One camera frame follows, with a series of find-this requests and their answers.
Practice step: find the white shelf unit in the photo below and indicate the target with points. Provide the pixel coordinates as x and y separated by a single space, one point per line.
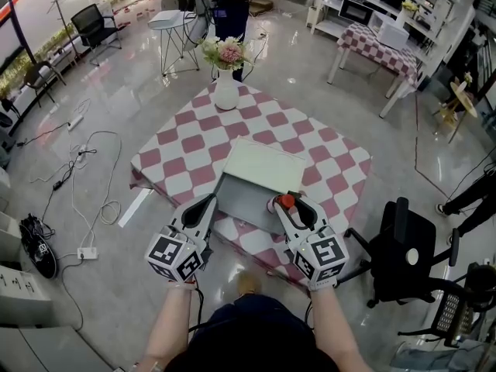
422 2

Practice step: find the pink flower bouquet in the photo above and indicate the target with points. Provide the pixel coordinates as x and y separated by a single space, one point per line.
228 52

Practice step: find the pink checkered tablecloth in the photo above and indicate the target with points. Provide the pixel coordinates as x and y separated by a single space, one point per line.
193 145

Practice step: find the white drawer cabinet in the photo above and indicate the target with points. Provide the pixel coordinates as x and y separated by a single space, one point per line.
21 297

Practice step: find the short white power strip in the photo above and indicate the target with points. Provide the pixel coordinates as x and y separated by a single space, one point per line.
87 253

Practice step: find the person's right forearm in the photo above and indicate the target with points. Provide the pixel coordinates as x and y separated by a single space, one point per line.
335 331

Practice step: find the white microwave oven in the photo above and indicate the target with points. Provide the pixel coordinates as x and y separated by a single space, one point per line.
355 11

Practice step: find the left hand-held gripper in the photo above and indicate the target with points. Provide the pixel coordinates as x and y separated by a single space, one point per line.
172 256

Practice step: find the person's black shirt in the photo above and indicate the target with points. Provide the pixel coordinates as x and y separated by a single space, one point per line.
252 357

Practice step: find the white flat box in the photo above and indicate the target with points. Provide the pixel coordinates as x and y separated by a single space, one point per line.
166 18

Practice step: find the black mesh armchair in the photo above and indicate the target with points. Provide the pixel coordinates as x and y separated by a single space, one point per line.
95 27

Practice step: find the small red object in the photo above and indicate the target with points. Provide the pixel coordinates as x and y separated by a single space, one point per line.
287 200

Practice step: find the thin coat rack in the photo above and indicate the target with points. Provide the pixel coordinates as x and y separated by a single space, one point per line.
60 18

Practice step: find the black helmet device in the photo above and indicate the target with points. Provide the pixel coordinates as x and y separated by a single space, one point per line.
40 248

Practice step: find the white ceramic vase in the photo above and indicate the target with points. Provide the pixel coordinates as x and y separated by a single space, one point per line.
226 91

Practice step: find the large black office chair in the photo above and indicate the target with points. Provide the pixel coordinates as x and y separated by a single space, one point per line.
403 254

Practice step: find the white box appliance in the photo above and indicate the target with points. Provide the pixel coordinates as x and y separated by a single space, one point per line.
392 35

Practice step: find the round wooden side table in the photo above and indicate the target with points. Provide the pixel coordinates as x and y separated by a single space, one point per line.
463 97

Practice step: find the person's blue jeans leg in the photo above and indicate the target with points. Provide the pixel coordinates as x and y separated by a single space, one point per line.
259 316

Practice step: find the white floor tape strip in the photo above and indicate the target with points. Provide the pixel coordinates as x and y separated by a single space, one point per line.
135 207

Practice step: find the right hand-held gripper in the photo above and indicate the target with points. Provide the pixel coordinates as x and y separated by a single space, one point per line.
323 258

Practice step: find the long white power strip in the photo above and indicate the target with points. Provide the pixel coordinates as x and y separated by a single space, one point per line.
75 121

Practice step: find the grey box with sliding lid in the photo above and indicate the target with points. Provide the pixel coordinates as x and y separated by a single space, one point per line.
263 169

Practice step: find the person's left forearm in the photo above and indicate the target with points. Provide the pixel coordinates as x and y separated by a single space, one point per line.
168 324

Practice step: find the vase with yellow flowers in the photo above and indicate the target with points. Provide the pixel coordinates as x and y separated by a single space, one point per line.
407 12

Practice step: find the brown wooden chair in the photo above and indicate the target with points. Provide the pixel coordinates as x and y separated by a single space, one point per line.
40 78

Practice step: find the person's tan shoe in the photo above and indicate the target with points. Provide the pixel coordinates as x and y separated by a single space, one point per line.
249 283

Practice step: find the long checkered cloth table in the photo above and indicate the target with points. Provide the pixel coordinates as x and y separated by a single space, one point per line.
381 52

